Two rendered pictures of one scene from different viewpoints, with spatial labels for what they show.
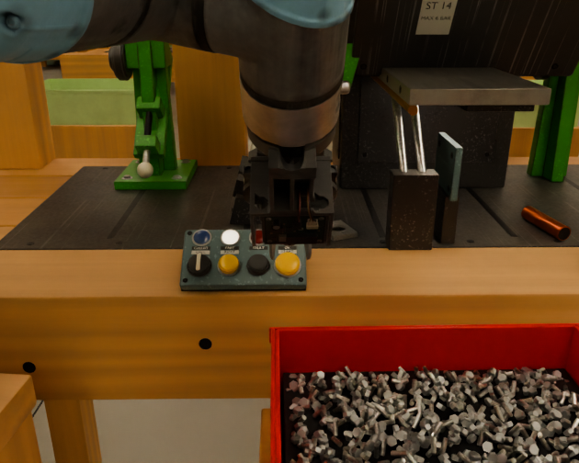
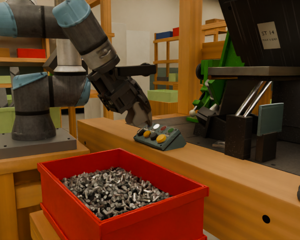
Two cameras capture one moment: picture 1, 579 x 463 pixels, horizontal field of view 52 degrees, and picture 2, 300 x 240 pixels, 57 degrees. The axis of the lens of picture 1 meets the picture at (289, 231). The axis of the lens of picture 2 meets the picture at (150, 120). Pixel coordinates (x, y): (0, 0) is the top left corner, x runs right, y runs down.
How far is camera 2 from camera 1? 0.65 m
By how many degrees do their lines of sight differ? 54
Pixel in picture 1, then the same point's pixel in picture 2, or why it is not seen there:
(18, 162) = (182, 111)
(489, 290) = (224, 175)
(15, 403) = (79, 153)
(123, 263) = not seen: hidden behind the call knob
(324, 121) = (94, 60)
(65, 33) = (11, 29)
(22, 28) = not seen: outside the picture
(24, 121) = (185, 96)
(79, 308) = (114, 138)
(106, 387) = not seen: hidden behind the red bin
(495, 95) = (241, 70)
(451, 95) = (223, 70)
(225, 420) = not seen: outside the picture
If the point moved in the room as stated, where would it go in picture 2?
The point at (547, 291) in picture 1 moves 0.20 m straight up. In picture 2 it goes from (251, 186) to (257, 82)
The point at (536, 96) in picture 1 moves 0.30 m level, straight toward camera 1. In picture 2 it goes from (261, 71) to (109, 71)
